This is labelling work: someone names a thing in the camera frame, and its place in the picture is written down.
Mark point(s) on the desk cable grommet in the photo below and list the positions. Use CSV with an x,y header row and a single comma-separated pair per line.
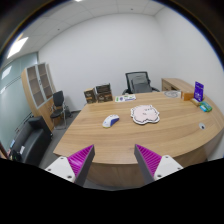
x,y
202,126

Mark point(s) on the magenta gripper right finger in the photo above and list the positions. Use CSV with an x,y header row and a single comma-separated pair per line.
x,y
154,166

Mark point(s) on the low wooden side cabinet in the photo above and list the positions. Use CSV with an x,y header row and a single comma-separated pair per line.
x,y
176,84

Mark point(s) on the wooden glass-door bookcase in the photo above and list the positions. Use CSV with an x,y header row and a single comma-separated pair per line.
x,y
38,91

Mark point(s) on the orange box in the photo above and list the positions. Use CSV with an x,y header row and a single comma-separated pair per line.
x,y
187,96

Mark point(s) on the white and green leaflet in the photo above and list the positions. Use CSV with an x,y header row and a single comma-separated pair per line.
x,y
125,98

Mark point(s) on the white and blue computer mouse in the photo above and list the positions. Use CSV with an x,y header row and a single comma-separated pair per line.
x,y
110,121

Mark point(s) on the green tissue packet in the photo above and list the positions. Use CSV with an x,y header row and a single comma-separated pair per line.
x,y
205,106

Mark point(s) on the black leather sofa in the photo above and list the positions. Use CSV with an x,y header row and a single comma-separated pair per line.
x,y
32,142

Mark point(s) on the black visitor chair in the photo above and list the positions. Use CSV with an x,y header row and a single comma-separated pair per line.
x,y
59,107

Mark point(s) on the small brown cardboard box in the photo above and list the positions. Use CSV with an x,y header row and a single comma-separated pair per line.
x,y
90,95

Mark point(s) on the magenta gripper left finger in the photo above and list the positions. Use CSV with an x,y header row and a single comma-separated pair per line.
x,y
75,167

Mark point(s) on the large dark brown box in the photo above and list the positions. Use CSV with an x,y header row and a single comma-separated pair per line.
x,y
104,93

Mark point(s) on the black mesh office chair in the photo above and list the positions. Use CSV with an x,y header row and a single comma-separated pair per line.
x,y
138,82

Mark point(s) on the wooden office desk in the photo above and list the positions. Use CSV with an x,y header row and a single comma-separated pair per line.
x,y
176,134

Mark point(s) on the purple sign stand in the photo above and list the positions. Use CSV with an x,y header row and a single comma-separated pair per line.
x,y
198,91

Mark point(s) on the white round patterned disc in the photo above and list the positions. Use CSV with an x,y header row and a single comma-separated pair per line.
x,y
173,94

